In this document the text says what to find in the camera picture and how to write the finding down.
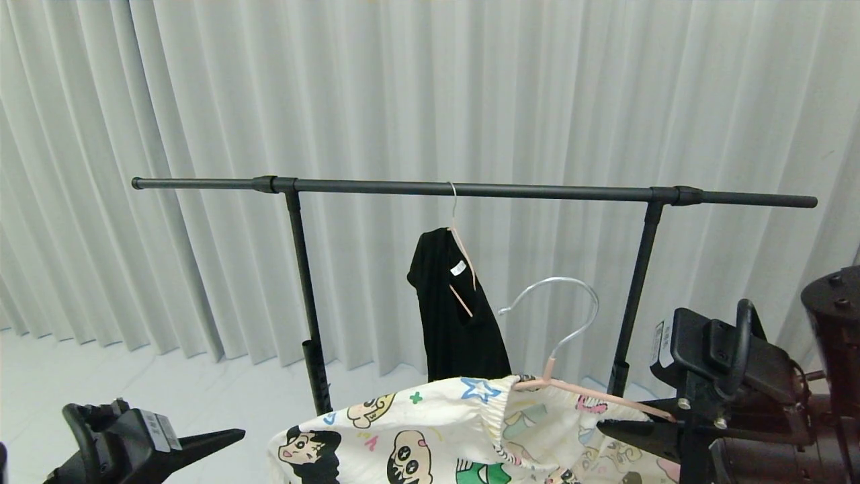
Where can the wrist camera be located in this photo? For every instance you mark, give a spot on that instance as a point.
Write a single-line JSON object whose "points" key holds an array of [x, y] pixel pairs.
{"points": [[134, 437], [699, 343]]}

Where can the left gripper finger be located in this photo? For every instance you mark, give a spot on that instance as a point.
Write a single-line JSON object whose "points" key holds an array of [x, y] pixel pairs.
{"points": [[208, 444]]}

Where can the black clothes rack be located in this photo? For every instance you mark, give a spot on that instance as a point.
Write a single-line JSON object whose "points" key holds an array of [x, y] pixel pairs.
{"points": [[537, 191]]}

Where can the pink clothes hanger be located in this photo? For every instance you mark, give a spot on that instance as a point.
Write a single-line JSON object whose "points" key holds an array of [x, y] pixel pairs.
{"points": [[584, 390], [460, 249]]}

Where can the white curtain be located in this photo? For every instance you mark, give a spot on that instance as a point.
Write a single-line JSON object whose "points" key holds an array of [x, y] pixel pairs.
{"points": [[430, 87]]}

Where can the black garment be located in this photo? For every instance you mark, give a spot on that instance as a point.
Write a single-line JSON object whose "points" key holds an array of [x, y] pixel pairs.
{"points": [[457, 336]]}

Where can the cream printed garment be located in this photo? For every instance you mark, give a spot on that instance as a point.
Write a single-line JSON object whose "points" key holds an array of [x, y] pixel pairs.
{"points": [[437, 430]]}

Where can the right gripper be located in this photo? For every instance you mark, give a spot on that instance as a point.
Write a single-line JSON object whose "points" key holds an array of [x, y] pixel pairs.
{"points": [[759, 464]]}

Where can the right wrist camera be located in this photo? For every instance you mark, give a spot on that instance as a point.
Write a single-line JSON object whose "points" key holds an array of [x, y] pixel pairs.
{"points": [[699, 343]]}

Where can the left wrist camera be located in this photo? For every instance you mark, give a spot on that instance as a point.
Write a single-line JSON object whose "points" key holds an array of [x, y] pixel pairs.
{"points": [[134, 437]]}

